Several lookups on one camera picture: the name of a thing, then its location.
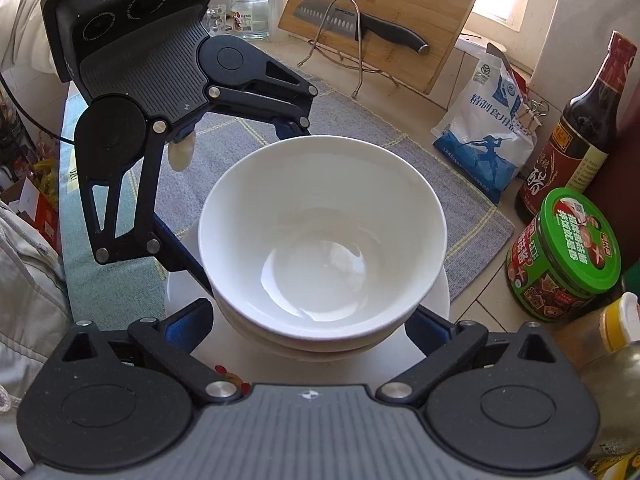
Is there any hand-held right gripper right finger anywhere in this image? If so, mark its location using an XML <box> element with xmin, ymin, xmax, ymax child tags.
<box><xmin>375</xmin><ymin>305</ymin><xmax>558</xmax><ymax>408</ymax></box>

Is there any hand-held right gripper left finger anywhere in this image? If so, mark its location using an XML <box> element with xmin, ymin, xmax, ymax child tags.
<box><xmin>60</xmin><ymin>297</ymin><xmax>246</xmax><ymax>406</ymax></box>

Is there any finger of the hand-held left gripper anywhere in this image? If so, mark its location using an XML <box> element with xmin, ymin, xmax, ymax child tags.
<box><xmin>75</xmin><ymin>119</ymin><xmax>215</xmax><ymax>295</ymax></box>
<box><xmin>205</xmin><ymin>49</ymin><xmax>320</xmax><ymax>142</ymax></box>

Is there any white plate with red flowers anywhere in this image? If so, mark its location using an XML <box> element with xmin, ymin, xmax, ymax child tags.
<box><xmin>164</xmin><ymin>230</ymin><xmax>452</xmax><ymax>391</ymax></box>

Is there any person's left forearm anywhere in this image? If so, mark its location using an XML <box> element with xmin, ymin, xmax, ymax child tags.
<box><xmin>0</xmin><ymin>0</ymin><xmax>66</xmax><ymax>78</ymax></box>

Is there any clear drinking glass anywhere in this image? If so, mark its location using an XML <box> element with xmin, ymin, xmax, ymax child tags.
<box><xmin>202</xmin><ymin>2</ymin><xmax>233</xmax><ymax>36</ymax></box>

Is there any glass storage jar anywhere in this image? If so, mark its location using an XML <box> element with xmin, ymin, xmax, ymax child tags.
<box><xmin>231</xmin><ymin>0</ymin><xmax>271</xmax><ymax>41</ymax></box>

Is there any tall stack of clear cups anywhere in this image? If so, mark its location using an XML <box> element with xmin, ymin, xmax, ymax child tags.
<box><xmin>267</xmin><ymin>0</ymin><xmax>293</xmax><ymax>41</ymax></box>

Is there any grey and teal checked towel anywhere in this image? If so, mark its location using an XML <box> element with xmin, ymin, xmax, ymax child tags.
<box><xmin>60</xmin><ymin>77</ymin><xmax>516</xmax><ymax>331</ymax></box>

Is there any bamboo cutting board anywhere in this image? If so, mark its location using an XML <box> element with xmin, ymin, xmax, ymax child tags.
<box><xmin>277</xmin><ymin>0</ymin><xmax>493</xmax><ymax>95</ymax></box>

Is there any person's beige clothing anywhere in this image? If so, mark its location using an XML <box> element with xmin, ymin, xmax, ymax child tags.
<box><xmin>0</xmin><ymin>200</ymin><xmax>76</xmax><ymax>476</ymax></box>

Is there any green-lidded sauce jar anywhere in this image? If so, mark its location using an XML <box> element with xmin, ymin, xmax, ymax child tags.
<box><xmin>506</xmin><ymin>187</ymin><xmax>623</xmax><ymax>322</ymax></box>

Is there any blue and white salt bag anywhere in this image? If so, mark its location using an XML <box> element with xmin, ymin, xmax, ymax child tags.
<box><xmin>432</xmin><ymin>42</ymin><xmax>538</xmax><ymax>205</ymax></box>

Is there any yellow-lidded spice jar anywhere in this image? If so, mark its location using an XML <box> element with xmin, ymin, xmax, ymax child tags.
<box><xmin>550</xmin><ymin>292</ymin><xmax>640</xmax><ymax>376</ymax></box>

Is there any dark vinegar bottle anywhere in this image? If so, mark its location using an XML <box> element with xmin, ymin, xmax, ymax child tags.
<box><xmin>515</xmin><ymin>31</ymin><xmax>638</xmax><ymax>225</ymax></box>

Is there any metal binder clip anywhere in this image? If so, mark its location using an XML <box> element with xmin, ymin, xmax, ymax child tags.
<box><xmin>520</xmin><ymin>100</ymin><xmax>550</xmax><ymax>123</ymax></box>

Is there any black-handled santoku knife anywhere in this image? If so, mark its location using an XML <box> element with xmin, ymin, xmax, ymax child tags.
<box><xmin>294</xmin><ymin>0</ymin><xmax>432</xmax><ymax>56</ymax></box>

